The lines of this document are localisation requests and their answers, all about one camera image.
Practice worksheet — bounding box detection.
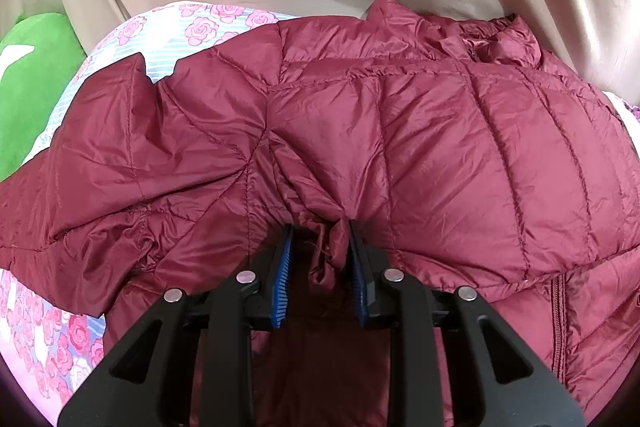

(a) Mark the maroon quilted down jacket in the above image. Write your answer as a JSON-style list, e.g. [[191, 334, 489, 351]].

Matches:
[[0, 0, 640, 427]]

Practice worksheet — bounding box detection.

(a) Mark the pink floral bed quilt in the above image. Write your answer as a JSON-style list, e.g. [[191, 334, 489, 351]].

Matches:
[[0, 1, 640, 423]]

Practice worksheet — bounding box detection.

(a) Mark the green plush pillow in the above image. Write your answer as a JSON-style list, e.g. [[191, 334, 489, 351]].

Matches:
[[1, 13, 86, 179]]

